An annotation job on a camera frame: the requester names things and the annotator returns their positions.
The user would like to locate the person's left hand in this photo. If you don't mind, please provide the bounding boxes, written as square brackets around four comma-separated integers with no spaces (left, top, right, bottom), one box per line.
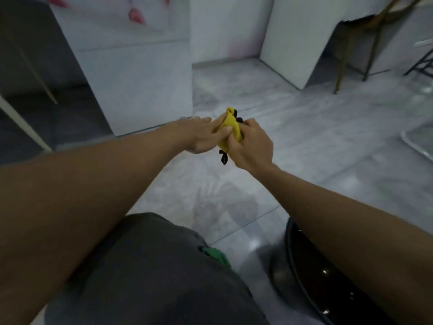
[168,116,233,154]

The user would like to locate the person's right hand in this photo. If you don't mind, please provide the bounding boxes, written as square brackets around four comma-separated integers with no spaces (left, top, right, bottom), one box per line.
[225,118,274,172]

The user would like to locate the yellow cloth with black straps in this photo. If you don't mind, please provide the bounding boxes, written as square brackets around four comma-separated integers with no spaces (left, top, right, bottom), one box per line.
[216,107,245,165]

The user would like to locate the person's right forearm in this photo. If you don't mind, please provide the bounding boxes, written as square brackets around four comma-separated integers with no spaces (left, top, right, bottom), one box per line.
[255,163,433,325]

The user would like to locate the person's left forearm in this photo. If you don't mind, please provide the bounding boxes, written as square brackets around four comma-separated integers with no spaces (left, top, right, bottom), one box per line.
[0,127,186,325]

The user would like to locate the white panel desk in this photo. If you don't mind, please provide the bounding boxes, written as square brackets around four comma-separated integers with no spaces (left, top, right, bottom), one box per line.
[259,0,403,90]

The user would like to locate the white cabinet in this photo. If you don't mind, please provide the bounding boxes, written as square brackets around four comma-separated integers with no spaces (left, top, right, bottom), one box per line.
[49,0,194,137]

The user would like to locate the green cloth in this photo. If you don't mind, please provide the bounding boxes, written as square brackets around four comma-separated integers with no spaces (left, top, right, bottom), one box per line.
[202,246,233,268]

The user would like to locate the pink flower decoration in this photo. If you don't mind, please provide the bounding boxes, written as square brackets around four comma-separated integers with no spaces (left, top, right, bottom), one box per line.
[128,7,147,26]

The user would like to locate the person's grey shorts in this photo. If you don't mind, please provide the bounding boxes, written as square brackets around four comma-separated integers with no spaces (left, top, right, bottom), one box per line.
[43,213,271,325]

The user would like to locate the round glass table edge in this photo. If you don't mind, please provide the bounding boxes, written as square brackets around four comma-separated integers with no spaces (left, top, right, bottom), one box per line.
[400,123,433,163]

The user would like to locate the black round glass table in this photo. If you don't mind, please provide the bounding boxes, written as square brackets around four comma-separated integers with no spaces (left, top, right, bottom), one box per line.
[267,216,396,325]

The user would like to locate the black metal chair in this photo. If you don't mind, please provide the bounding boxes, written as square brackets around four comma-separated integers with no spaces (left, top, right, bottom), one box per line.
[403,39,433,80]

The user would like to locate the white slanted pole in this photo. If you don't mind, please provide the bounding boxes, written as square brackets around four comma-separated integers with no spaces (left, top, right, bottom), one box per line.
[0,95,53,153]

